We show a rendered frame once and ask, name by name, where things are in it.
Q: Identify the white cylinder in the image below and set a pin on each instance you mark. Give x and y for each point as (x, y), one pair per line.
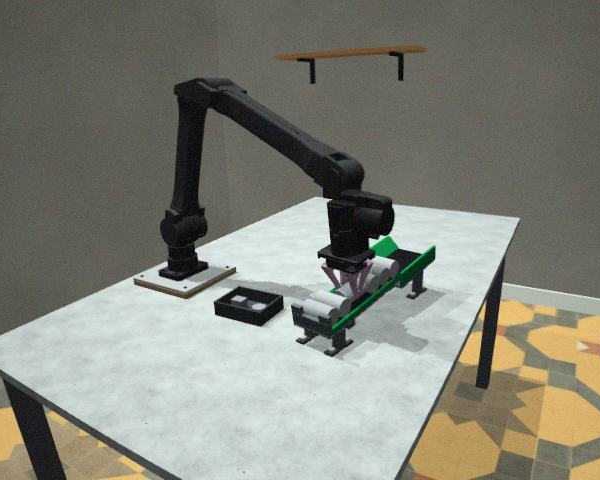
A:
(392, 265)
(341, 303)
(314, 308)

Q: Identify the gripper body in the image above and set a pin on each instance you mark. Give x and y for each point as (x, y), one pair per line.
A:
(344, 253)

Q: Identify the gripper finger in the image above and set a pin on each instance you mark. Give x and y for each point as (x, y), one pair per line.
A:
(329, 272)
(352, 279)

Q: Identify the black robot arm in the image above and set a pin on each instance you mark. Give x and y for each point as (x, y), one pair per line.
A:
(370, 214)

